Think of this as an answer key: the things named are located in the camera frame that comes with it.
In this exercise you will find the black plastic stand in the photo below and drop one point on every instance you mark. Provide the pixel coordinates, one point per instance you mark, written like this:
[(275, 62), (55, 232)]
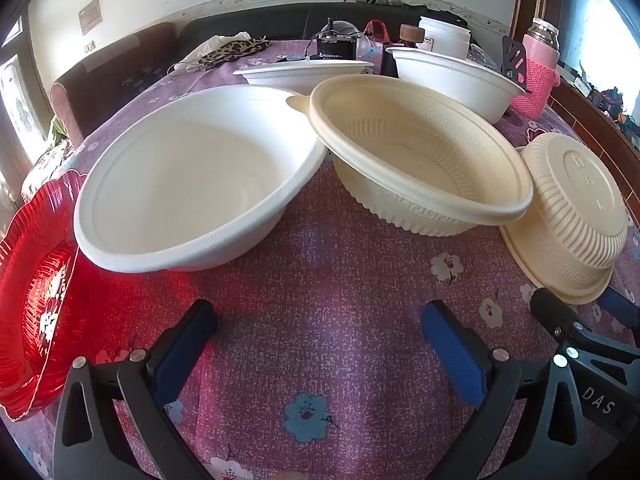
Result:
[(512, 57)]

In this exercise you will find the white plastic jar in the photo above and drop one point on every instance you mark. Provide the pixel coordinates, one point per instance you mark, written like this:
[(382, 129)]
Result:
[(440, 35)]

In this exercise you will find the purple floral tablecloth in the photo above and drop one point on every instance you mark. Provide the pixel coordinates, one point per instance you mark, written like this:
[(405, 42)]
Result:
[(320, 270)]

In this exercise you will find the bright window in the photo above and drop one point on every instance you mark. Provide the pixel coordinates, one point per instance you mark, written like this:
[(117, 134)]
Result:
[(605, 10)]

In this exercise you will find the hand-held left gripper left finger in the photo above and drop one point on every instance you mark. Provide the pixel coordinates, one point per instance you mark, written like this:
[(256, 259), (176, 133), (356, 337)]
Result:
[(182, 360)]

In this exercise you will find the cream ribbed plastic bowl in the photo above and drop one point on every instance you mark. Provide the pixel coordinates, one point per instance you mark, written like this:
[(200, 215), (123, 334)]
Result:
[(570, 200), (415, 160)]

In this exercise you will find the white foam bowl centre back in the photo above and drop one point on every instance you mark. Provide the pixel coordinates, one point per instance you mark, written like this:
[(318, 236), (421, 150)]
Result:
[(280, 77)]

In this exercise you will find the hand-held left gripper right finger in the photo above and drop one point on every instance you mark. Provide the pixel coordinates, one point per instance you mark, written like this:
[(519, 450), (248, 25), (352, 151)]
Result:
[(455, 355)]

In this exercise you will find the green cloth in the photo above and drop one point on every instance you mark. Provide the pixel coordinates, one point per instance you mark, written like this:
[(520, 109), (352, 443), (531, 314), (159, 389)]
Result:
[(58, 127)]

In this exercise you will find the white foam bowl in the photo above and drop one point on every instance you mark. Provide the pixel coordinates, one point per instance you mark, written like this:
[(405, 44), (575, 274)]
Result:
[(280, 77), (450, 80)]

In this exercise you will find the red plastic plate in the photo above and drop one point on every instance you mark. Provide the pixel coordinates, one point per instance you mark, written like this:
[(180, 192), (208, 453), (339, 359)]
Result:
[(30, 320)]

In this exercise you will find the white foam bowl right back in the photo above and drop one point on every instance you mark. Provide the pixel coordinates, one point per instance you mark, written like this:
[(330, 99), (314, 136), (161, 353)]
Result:
[(450, 80)]

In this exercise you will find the wooden cabinet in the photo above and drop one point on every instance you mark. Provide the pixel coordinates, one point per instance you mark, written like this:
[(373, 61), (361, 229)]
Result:
[(590, 120)]

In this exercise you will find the small wall plaque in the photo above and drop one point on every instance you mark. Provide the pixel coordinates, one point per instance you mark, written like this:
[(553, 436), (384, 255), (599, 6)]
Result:
[(90, 16)]

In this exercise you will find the pink bottle with knitted sleeve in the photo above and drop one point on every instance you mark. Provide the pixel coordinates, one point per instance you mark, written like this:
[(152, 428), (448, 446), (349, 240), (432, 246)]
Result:
[(537, 85)]

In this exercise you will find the wooden glass door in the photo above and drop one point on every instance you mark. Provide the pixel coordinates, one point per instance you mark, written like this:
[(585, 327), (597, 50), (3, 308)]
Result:
[(15, 90)]

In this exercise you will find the wall switch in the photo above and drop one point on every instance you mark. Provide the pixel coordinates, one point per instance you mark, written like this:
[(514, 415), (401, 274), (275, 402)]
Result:
[(89, 46)]

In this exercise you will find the brown printed blanket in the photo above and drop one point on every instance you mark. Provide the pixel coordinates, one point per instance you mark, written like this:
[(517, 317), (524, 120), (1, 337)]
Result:
[(45, 165)]

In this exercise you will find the leopard print cloth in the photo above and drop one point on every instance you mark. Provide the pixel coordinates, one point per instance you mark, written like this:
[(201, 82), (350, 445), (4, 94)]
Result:
[(230, 50)]

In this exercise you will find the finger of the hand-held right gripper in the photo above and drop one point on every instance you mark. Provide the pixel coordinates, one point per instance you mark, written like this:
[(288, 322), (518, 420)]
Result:
[(620, 306), (552, 310)]

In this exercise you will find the red plastic bag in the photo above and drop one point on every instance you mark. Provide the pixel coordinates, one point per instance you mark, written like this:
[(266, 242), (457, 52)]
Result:
[(375, 27)]

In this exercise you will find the black electronic device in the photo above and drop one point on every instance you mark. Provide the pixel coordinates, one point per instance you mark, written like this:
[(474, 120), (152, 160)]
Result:
[(332, 50)]

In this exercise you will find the brown-capped dark bottle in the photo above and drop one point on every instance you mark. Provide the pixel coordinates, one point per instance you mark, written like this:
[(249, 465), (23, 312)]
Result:
[(411, 35)]

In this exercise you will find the maroon armchair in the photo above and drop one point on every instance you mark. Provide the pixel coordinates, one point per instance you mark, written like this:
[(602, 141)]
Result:
[(70, 95)]

